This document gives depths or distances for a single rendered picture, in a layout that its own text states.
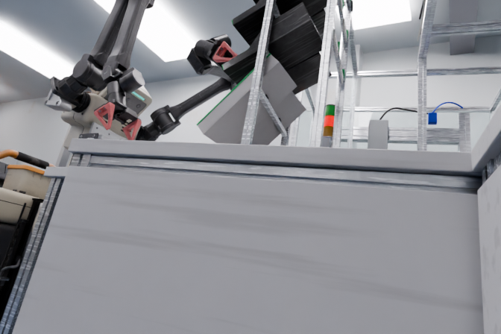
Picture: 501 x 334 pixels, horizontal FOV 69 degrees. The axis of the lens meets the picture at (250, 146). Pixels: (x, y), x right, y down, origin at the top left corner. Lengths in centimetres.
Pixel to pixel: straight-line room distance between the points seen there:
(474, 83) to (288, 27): 306
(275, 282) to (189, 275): 14
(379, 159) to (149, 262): 41
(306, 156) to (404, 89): 341
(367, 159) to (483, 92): 337
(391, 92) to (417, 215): 345
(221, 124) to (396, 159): 56
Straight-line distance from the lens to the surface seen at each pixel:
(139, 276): 67
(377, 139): 247
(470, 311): 56
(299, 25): 104
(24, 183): 175
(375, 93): 401
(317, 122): 86
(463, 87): 395
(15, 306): 122
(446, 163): 59
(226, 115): 100
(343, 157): 59
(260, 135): 116
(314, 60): 117
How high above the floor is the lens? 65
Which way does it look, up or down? 19 degrees up
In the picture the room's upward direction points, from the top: 10 degrees clockwise
